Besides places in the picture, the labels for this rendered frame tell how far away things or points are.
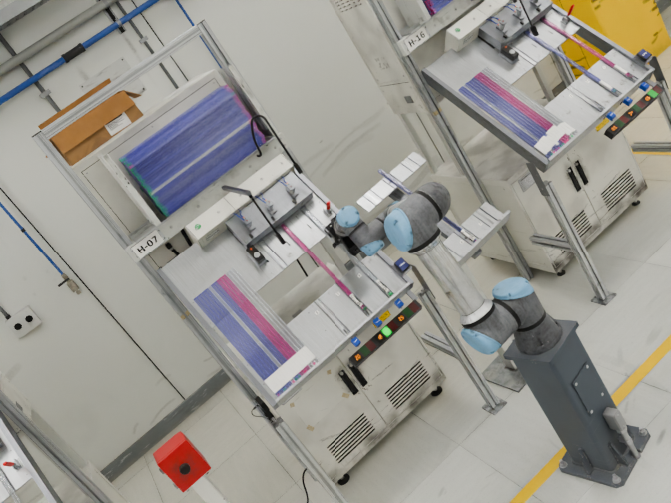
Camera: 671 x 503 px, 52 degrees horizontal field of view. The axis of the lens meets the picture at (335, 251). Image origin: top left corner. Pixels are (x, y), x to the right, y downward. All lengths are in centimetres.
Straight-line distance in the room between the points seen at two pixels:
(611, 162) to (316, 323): 177
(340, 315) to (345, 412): 57
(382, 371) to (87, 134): 158
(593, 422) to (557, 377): 24
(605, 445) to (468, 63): 171
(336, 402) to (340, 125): 218
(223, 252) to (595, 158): 186
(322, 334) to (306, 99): 225
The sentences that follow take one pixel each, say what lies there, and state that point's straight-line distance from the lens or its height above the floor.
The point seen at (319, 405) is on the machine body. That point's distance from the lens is 295.
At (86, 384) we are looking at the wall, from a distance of 442.
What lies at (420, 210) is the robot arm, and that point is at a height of 116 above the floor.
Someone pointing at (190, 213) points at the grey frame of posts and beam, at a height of 134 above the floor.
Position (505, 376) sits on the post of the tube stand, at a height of 1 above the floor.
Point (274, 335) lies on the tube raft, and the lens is 258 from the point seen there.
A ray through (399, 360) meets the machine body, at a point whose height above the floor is 30.
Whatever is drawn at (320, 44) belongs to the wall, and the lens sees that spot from 458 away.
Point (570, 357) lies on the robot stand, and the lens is 232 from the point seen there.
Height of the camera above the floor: 192
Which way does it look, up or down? 21 degrees down
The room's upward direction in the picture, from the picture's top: 34 degrees counter-clockwise
